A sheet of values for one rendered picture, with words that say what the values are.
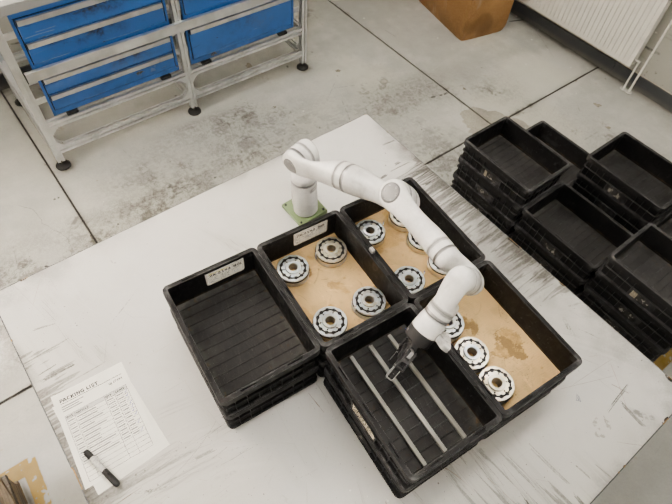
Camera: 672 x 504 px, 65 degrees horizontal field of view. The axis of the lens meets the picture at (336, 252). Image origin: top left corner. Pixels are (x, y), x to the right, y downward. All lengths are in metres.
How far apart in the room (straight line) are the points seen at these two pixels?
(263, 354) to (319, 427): 0.27
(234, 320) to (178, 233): 0.50
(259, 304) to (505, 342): 0.75
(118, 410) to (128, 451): 0.13
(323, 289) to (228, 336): 0.32
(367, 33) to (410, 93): 0.72
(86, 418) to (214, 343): 0.42
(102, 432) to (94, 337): 0.31
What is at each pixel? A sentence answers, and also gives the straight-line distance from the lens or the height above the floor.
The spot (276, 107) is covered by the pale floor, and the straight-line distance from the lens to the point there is 3.54.
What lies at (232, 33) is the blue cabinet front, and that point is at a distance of 3.41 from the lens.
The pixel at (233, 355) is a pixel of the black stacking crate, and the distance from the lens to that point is 1.57.
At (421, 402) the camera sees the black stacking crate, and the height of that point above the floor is 0.83.
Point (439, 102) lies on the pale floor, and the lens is 3.72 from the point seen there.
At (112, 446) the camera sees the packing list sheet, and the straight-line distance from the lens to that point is 1.69.
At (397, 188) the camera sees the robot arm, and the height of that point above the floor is 1.19.
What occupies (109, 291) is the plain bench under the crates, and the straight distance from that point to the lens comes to 1.91.
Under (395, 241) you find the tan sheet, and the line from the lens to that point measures 1.79.
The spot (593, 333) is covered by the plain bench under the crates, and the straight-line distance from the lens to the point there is 1.99.
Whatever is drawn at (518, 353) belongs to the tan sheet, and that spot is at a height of 0.83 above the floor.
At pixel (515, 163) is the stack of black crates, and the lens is 2.70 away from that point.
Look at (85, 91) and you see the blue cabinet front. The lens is 3.19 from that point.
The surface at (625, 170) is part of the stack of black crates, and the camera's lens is 2.92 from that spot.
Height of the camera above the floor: 2.25
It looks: 54 degrees down
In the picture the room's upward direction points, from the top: 6 degrees clockwise
